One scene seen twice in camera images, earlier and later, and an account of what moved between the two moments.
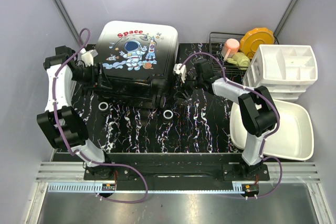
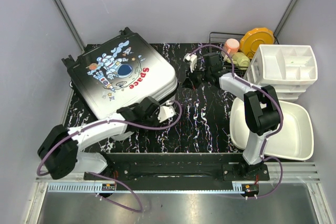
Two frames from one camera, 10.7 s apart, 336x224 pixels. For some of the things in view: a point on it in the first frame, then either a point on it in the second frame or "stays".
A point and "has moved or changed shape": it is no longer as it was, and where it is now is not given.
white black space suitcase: x=141 y=59 has moved or changed shape
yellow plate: x=251 y=40 stays
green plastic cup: x=240 y=59 stays
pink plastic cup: x=231 y=46 stays
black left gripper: x=100 y=78 -> x=156 y=122
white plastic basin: x=293 y=138 stays
